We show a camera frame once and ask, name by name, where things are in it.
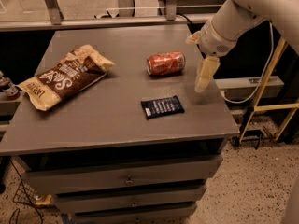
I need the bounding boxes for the grey metal railing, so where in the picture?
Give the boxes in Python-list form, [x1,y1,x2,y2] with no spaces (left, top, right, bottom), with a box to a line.
[0,0,224,32]

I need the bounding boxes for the grey drawer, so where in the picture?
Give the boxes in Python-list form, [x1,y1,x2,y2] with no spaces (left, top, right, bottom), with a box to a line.
[54,184,206,214]
[72,202,196,224]
[22,155,222,194]

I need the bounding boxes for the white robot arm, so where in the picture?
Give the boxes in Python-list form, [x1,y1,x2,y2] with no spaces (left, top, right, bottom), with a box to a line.
[189,0,299,92]

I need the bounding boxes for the white cable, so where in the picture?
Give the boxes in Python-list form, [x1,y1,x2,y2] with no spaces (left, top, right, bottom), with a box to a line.
[220,21,275,105]

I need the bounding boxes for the bottom grey drawer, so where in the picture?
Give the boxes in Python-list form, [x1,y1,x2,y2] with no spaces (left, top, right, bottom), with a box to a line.
[72,202,196,224]

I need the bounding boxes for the yellow metal frame cart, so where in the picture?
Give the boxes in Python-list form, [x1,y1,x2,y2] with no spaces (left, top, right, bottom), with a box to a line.
[233,36,299,147]

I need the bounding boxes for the black floor cable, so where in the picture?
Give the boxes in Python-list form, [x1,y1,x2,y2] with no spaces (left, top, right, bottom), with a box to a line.
[7,161,45,224]

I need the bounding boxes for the top grey drawer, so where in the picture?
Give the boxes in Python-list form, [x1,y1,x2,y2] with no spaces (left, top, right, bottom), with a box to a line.
[22,155,222,194]

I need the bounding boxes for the grey drawer cabinet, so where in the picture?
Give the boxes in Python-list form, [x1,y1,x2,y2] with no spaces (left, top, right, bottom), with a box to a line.
[0,24,240,224]

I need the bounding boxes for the small bottle at left edge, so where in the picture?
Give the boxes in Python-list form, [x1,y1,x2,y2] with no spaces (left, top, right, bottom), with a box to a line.
[0,71,20,100]

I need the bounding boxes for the red coke can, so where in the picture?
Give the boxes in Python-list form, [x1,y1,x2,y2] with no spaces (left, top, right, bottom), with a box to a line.
[147,51,186,76]

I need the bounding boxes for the brown and cream chip bag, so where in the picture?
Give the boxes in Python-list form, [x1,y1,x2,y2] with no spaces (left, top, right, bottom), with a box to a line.
[17,45,115,111]

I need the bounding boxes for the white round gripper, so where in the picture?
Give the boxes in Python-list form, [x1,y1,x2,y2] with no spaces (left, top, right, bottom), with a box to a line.
[185,19,237,93]

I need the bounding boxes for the middle grey drawer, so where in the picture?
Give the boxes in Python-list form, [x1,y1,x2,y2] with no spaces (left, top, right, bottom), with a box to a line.
[54,184,206,214]

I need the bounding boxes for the dark blue snack packet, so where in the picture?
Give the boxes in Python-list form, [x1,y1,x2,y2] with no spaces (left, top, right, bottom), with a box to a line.
[141,95,185,119]

